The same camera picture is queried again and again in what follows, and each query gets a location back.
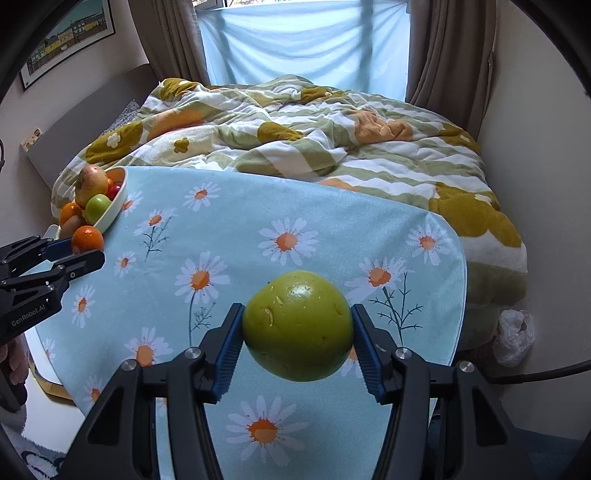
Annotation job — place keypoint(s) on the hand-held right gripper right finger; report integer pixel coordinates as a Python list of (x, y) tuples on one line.
[(369, 364)]

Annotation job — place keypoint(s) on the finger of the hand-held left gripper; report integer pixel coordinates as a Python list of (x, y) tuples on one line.
[(60, 247), (78, 265)]

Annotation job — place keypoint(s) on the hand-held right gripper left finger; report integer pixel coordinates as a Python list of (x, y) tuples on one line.
[(228, 355)]

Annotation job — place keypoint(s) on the brown kiwi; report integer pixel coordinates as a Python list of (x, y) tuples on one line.
[(74, 227)]

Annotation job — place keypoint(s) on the large orange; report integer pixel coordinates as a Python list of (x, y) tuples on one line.
[(87, 240), (70, 211)]

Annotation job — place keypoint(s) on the green apple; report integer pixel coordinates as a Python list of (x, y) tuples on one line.
[(98, 208), (298, 325)]

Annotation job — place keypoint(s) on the white duck print bowl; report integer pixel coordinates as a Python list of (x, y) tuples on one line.
[(115, 207)]

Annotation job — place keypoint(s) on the yellow wrinkled apple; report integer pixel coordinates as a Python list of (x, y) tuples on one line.
[(92, 182)]

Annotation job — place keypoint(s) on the person's left hand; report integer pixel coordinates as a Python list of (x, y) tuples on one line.
[(7, 362)]

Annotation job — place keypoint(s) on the red cherry tomato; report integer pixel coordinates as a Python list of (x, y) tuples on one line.
[(114, 189)]

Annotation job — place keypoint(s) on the grey bed headboard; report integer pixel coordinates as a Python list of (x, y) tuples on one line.
[(83, 120)]

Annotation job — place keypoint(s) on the white plastic bag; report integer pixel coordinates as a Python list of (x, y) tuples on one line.
[(512, 341)]

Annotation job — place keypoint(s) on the grey patterned pillow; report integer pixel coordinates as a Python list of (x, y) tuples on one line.
[(127, 111)]

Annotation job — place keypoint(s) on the blue daisy print tablecloth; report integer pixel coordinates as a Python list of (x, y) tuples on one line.
[(323, 207)]

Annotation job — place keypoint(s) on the green striped flower blanket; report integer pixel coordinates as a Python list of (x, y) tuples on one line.
[(323, 138)]

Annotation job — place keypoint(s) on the brown curtain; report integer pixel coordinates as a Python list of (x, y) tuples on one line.
[(171, 41), (452, 60)]

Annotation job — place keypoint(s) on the white framed window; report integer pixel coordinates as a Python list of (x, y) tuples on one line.
[(212, 3)]

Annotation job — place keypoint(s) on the light blue window cloth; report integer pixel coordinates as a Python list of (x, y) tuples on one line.
[(300, 41)]

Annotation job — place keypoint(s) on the white wall socket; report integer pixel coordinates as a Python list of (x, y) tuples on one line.
[(31, 137)]

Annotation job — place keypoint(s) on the framed wall poster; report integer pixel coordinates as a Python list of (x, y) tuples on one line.
[(69, 37)]

